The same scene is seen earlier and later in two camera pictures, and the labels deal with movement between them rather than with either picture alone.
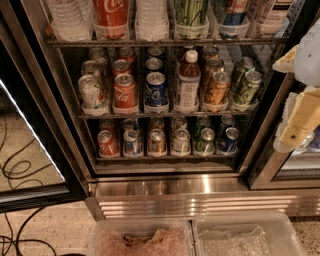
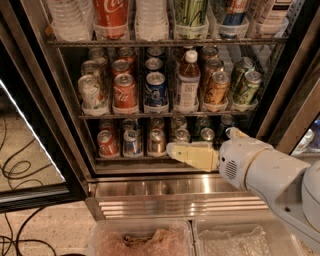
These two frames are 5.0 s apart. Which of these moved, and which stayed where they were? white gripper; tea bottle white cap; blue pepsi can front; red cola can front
Moved: white gripper
Stayed: tea bottle white cap; red cola can front; blue pepsi can front
